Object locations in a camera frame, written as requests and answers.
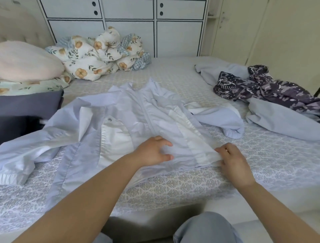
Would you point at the person's right forearm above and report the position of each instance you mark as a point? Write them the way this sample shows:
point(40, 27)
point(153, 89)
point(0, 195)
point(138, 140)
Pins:
point(280, 215)

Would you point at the beige tufted headboard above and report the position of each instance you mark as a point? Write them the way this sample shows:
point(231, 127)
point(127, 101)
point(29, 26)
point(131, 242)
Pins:
point(22, 22)

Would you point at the bed with grey patterned sheet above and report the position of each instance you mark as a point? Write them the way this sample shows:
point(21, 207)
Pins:
point(280, 160)

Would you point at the floral pillow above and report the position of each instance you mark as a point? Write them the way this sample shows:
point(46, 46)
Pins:
point(35, 86)

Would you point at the pink plush pillow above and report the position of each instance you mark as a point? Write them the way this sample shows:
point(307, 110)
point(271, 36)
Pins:
point(27, 61)

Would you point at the floral bunched quilt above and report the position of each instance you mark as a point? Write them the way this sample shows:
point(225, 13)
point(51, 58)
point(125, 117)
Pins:
point(140, 57)

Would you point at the grey printed t-shirt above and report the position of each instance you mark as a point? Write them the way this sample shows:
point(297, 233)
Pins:
point(27, 102)

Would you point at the white wardrobe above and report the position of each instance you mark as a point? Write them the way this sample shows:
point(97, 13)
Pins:
point(130, 20)

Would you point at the dark purple patterned garment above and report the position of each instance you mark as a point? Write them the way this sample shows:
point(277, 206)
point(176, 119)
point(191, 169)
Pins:
point(265, 90)

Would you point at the person's left forearm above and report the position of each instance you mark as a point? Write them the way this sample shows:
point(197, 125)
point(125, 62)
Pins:
point(75, 210)

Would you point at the person's left hand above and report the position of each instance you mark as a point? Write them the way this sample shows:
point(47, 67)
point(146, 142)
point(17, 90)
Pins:
point(150, 151)

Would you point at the light lavender sunscreen jacket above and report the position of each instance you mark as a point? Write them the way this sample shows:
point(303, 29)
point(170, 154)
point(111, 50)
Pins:
point(125, 120)

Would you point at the person's right hand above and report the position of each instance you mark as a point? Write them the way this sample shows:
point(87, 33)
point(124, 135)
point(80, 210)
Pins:
point(237, 165)

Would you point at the white door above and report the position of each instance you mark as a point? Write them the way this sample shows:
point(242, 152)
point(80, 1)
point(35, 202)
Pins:
point(265, 35)

